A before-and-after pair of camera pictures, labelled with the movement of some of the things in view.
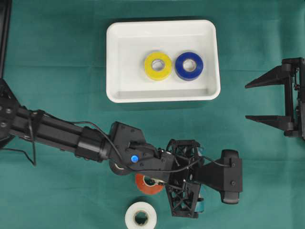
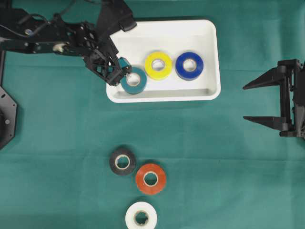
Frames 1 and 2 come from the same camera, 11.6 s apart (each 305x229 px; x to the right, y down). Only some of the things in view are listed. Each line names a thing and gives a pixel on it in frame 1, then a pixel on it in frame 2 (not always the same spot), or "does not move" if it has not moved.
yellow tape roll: [157, 75] does not move
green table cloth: [55, 61] does not move
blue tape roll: [186, 75] does not move
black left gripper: [186, 196] → [99, 51]
